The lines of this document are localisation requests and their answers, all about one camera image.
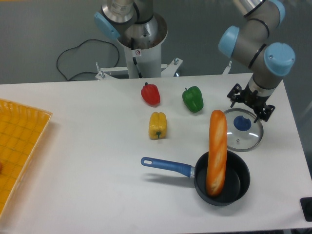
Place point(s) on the glass pot lid blue knob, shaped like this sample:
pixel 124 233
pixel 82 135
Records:
pixel 244 131

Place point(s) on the yellow plastic basket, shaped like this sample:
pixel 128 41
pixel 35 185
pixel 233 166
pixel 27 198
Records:
pixel 21 129

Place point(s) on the orange baguette bread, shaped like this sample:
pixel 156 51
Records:
pixel 217 155

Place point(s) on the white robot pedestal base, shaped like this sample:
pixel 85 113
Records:
pixel 142 47

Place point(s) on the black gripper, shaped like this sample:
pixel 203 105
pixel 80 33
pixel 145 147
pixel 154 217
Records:
pixel 253 100

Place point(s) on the red bell pepper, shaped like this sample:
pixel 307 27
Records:
pixel 150 94

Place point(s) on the black device at table edge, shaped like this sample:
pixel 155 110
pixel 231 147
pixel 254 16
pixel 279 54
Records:
pixel 306 205

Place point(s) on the yellow bell pepper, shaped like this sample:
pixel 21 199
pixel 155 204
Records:
pixel 157 126

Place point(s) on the green bell pepper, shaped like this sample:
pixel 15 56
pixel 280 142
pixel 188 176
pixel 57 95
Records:
pixel 193 100

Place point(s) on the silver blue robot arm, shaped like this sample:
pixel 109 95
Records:
pixel 269 63

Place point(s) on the dark pot blue handle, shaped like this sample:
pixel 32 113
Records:
pixel 237 176

